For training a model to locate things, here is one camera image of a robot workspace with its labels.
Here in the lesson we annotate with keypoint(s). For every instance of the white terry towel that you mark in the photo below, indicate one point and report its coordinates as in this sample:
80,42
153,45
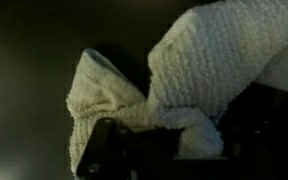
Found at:
210,60

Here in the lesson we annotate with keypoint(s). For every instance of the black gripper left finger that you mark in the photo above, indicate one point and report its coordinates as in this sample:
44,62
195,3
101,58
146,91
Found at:
127,153

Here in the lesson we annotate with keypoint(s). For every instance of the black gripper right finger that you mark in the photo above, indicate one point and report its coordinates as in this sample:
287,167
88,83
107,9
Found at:
264,156

